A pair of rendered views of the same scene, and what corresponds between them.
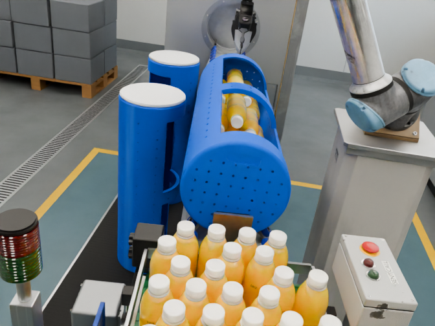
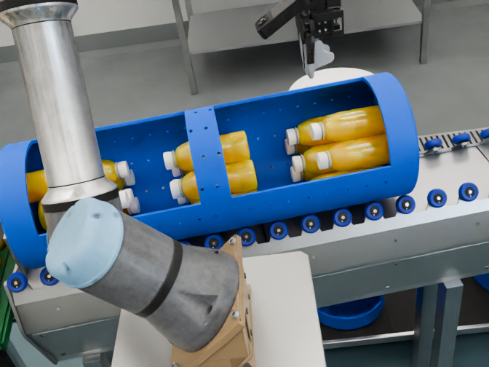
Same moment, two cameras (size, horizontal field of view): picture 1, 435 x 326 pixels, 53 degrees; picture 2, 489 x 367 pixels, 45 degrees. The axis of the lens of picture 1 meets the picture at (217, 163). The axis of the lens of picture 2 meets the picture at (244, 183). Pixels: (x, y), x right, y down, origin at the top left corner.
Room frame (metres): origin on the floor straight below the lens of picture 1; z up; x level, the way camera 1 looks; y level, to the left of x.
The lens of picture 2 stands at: (1.45, -1.13, 1.88)
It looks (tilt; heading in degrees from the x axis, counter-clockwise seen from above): 38 degrees down; 89
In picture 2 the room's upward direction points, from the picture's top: 9 degrees counter-clockwise
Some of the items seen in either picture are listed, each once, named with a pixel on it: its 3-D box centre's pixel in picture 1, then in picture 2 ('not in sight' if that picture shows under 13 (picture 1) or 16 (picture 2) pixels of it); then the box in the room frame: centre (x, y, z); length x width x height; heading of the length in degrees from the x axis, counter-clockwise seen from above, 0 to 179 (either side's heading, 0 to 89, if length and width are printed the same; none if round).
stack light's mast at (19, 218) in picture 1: (20, 260); not in sight; (0.52, 0.29, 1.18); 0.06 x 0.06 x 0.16
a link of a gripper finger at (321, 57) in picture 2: (245, 41); (319, 59); (1.65, -0.05, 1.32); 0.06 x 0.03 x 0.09; 2
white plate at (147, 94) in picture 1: (153, 94); (336, 92); (1.76, 0.31, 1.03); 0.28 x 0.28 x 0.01
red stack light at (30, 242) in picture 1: (17, 235); not in sight; (0.52, 0.29, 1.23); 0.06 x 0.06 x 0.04
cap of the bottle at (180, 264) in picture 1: (180, 264); not in sight; (0.67, 0.05, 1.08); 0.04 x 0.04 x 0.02
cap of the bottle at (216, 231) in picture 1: (216, 231); not in sight; (0.80, -0.02, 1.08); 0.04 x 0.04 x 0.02
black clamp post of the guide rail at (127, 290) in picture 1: (127, 303); not in sight; (0.69, 0.15, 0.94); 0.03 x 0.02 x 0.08; 2
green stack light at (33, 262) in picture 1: (19, 257); not in sight; (0.52, 0.29, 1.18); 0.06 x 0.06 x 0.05
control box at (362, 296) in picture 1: (369, 282); not in sight; (0.72, -0.35, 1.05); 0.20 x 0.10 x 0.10; 2
